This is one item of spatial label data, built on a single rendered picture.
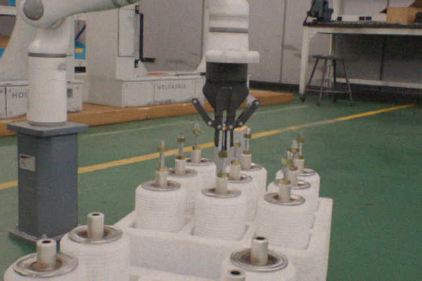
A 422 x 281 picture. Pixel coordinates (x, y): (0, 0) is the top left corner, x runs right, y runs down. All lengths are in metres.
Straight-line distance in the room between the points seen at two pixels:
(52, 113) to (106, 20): 2.39
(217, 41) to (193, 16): 6.51
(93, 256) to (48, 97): 0.73
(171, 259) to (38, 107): 0.60
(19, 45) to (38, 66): 1.96
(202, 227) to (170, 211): 0.07
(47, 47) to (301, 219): 0.77
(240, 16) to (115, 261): 0.46
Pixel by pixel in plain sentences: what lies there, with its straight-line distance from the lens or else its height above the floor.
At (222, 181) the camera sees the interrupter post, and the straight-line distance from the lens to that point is 1.03.
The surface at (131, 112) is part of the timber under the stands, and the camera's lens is 3.67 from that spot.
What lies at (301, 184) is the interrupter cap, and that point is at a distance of 1.15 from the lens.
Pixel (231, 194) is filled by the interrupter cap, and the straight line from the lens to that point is 1.03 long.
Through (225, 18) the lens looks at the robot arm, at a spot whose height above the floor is 0.57.
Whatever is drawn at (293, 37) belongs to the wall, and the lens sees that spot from 6.65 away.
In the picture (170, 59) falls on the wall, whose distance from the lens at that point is 7.73.
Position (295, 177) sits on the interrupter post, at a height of 0.27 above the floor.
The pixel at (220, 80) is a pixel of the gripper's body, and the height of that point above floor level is 0.46.
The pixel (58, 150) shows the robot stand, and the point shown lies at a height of 0.24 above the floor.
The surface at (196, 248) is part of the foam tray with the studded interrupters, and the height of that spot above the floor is 0.17.
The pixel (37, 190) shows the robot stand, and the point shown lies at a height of 0.14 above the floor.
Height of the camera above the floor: 0.53
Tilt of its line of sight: 10 degrees down
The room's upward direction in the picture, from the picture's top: 3 degrees clockwise
